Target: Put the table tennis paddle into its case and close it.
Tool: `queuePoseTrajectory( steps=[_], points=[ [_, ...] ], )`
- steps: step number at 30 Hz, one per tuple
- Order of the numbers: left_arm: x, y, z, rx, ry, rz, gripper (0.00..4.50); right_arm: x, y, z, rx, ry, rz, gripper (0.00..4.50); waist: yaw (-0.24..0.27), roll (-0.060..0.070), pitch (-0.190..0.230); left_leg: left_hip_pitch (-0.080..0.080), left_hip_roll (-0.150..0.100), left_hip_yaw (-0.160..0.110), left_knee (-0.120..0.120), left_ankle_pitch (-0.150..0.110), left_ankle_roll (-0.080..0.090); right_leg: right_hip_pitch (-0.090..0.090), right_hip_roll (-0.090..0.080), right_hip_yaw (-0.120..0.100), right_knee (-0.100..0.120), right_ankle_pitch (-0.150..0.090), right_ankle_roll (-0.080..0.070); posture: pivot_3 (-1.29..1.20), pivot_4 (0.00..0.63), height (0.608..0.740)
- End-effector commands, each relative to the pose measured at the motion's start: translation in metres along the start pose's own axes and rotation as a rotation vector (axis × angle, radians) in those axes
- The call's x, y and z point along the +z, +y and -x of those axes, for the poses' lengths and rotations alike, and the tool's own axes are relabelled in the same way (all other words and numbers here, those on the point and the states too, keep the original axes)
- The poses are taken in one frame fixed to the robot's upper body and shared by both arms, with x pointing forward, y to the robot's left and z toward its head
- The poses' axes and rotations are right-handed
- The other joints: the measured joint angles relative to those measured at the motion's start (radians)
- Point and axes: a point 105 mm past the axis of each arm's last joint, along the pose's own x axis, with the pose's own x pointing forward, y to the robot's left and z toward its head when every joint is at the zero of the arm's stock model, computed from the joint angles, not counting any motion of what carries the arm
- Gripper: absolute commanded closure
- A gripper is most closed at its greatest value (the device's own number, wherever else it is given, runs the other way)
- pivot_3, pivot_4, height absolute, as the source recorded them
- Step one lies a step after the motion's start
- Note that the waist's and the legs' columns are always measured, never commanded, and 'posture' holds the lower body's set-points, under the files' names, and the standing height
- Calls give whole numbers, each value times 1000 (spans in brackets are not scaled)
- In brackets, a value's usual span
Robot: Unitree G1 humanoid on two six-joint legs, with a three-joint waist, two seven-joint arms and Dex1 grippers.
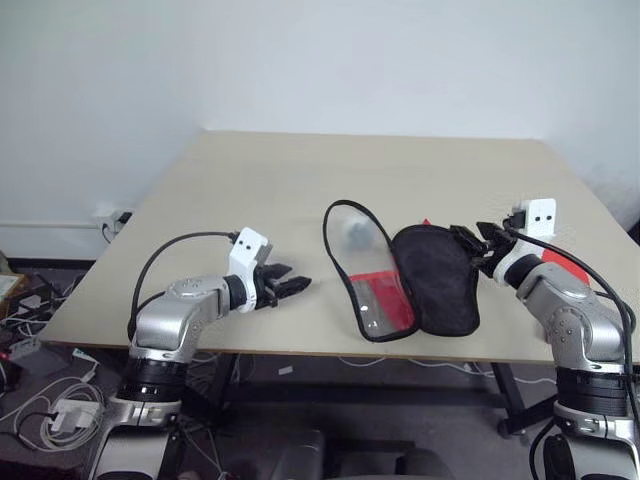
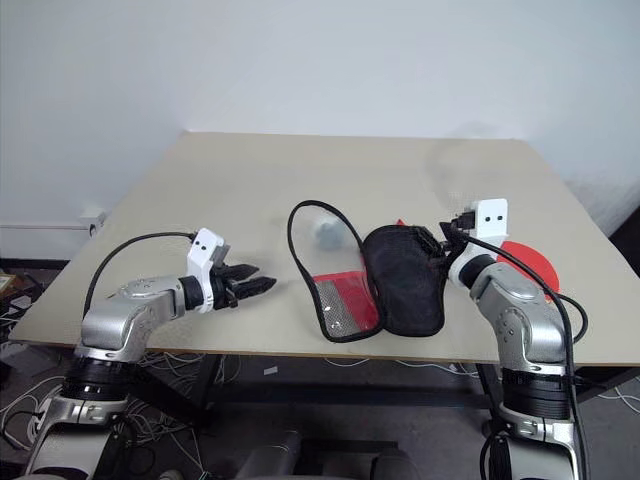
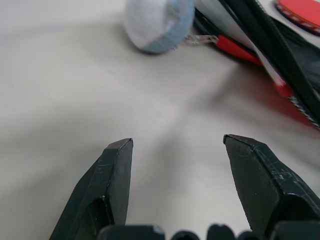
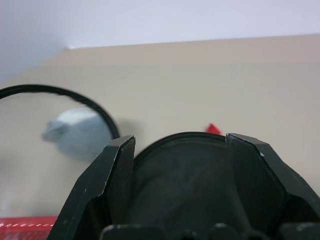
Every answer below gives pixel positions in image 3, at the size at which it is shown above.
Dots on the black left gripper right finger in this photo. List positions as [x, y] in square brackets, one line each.
[265, 180]

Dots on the white and blue plush ball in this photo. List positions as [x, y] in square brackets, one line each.
[158, 23]

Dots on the clear plastic zipper pull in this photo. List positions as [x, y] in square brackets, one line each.
[198, 40]

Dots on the red black white bag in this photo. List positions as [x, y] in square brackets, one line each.
[275, 45]

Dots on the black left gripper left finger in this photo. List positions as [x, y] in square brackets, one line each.
[113, 185]

